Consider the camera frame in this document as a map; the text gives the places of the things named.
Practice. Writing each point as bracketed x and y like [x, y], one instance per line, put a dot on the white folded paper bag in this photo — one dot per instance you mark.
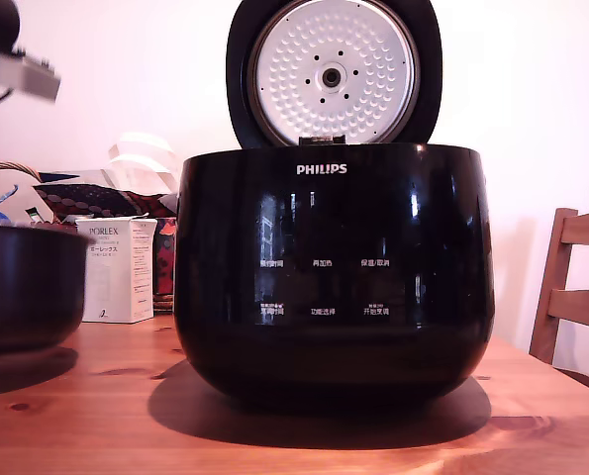
[140, 163]

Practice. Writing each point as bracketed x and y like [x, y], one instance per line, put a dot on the dark dotted patterned cloth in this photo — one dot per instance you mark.
[96, 198]

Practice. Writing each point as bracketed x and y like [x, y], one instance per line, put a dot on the dark metallic pot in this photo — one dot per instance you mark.
[27, 292]

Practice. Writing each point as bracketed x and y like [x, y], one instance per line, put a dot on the black rice cooker lid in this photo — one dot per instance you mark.
[237, 74]

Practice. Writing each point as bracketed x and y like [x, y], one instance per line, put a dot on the wooden chair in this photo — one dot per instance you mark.
[578, 307]

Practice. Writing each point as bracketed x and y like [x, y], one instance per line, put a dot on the black Philips rice cooker body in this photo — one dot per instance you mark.
[333, 346]

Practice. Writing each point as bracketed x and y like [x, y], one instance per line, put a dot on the pale grey camera box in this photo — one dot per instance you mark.
[27, 79]

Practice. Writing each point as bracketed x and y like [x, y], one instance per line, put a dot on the red container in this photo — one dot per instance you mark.
[56, 225]

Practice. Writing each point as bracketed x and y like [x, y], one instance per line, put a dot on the red floral tin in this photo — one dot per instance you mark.
[165, 267]

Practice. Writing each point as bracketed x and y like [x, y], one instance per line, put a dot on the white Porlex cardboard box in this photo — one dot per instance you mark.
[111, 277]

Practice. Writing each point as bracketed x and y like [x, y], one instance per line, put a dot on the white plate with blue mark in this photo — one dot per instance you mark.
[22, 198]

